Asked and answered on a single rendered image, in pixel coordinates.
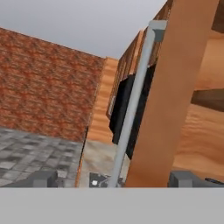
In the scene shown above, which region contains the black microwave oven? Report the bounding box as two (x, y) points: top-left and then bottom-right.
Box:
(108, 62), (158, 161)

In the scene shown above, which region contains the wooden cabinet door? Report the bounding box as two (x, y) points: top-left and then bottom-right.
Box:
(125, 0), (221, 188)

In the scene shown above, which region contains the tall wooden cabinet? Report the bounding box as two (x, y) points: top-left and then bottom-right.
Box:
(87, 56), (120, 144)

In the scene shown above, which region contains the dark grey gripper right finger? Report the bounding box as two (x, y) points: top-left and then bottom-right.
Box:
(167, 170), (224, 188)

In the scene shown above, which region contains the grey bar door handle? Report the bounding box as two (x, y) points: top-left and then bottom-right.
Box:
(107, 19), (169, 188)

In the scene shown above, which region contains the open wooden cabinet with shelf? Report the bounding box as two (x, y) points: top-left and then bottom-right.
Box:
(171, 0), (224, 182)

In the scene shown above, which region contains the black hob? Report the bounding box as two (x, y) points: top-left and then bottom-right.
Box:
(88, 171), (127, 188)

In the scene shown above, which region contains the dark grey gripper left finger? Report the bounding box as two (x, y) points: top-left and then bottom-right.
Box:
(2, 170), (60, 188)

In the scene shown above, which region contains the wooden wall cabinets run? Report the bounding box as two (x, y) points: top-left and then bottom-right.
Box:
(106, 0), (175, 118)

